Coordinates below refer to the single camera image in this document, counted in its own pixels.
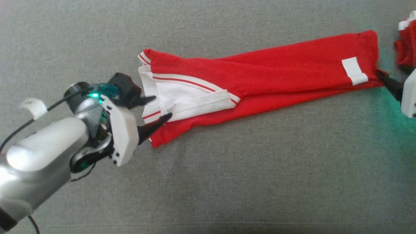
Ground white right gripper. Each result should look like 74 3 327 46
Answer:
376 67 416 117

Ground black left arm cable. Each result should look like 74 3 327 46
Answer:
0 89 97 234

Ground white cable label tag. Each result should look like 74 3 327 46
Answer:
20 97 48 120

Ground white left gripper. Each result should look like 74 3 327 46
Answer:
99 95 173 167

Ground teal left cable connector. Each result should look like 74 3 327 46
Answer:
85 83 120 99

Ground red shorts with white band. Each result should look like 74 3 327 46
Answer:
394 10 416 67

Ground red number 23 jersey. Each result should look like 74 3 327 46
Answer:
137 30 387 149

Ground grey sofa seat cushion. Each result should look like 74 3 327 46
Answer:
0 0 416 234

